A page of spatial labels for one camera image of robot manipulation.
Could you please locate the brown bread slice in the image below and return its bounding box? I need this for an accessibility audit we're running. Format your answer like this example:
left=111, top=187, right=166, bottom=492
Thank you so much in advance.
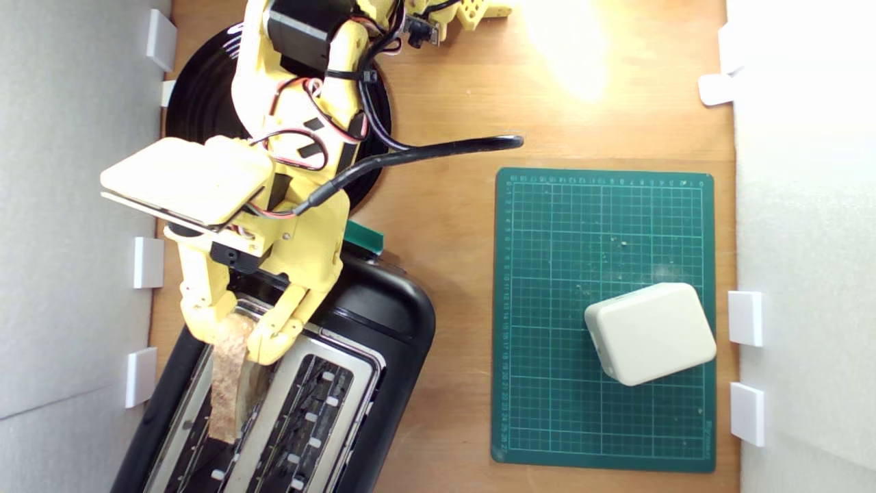
left=207, top=314, right=271, bottom=444

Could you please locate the yellow bracket with small camera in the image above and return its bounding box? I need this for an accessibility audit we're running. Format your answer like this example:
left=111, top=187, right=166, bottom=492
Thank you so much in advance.
left=404, top=0, right=514, bottom=50

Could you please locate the black two-slot toaster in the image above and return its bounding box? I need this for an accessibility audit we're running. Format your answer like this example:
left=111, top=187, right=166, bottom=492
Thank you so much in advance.
left=112, top=243, right=437, bottom=493

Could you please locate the green toaster lever knob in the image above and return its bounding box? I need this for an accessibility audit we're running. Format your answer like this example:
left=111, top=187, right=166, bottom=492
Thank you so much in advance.
left=342, top=219, right=385, bottom=258

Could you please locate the green cutting mat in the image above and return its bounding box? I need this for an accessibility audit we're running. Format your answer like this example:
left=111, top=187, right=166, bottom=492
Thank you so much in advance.
left=491, top=166, right=717, bottom=474

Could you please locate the yellow wrist camera mount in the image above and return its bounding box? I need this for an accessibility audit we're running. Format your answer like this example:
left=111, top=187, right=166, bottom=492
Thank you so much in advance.
left=101, top=136, right=276, bottom=235

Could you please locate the black plate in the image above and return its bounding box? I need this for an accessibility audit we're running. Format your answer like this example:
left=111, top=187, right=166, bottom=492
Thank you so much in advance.
left=165, top=24, right=393, bottom=210

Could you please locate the white block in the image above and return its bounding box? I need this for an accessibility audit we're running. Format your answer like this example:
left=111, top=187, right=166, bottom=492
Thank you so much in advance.
left=584, top=282, right=718, bottom=387

